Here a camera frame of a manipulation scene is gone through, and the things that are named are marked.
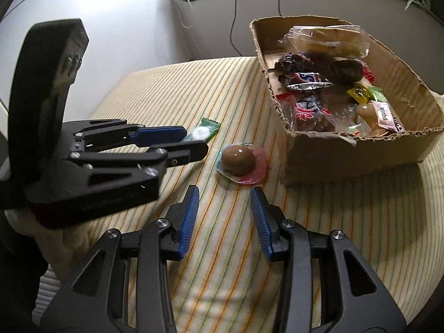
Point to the yellow candy packet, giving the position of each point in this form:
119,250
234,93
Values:
360,93

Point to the clear bag dark dates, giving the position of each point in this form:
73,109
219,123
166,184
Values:
344,72

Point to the pink toast bread bag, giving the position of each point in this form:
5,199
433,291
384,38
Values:
349,41

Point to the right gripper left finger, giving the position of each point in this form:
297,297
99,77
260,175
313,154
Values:
121,285

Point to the striped yellow table cloth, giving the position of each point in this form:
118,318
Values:
225,283

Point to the black plum candy packet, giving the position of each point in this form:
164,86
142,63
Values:
398,125

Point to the orange cup chocolate jelly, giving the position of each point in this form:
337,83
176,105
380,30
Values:
365,121

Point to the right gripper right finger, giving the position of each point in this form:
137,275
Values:
327,284

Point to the Snickers bar chinese label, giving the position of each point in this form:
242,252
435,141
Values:
295,72

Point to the red chocolate snack bag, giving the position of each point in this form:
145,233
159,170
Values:
287,102

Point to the Snickers bar english label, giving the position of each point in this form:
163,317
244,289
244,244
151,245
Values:
312,115

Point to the dark green mint packet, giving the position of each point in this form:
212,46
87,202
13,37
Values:
204,131

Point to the light green candy packet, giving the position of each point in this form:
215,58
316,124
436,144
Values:
376,94

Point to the small pink candy packet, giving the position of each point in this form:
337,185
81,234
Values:
384,115

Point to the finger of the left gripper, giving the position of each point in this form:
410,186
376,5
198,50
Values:
156,135
166,154

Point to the pink cup chocolate jelly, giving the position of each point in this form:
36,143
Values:
242,163

